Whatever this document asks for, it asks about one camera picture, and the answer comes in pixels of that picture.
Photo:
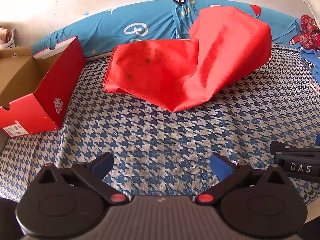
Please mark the blue printed quilt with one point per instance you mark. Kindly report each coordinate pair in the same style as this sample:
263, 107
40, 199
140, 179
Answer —
105, 30

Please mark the white pillow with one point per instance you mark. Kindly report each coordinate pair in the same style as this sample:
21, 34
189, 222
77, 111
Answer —
312, 2

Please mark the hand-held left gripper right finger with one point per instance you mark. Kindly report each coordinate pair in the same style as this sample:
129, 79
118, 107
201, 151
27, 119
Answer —
220, 166

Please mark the red floral cloth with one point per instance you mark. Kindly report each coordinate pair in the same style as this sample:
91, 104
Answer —
308, 35

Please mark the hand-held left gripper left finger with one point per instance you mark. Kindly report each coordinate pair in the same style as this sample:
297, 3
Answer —
102, 163

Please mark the red shoe box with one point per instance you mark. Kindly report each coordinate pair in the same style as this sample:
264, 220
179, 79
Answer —
45, 105

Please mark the red shopping bag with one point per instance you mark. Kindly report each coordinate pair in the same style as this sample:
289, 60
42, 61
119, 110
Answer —
162, 75

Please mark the white plastic basket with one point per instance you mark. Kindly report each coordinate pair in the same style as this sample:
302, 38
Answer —
10, 44

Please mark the houndstooth bed mattress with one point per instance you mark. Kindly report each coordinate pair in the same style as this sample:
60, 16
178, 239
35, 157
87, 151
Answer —
150, 135

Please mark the blue garment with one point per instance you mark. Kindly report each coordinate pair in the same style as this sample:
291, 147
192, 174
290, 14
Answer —
311, 60

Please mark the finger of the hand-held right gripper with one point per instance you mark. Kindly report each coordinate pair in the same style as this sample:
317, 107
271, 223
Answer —
295, 152
318, 139

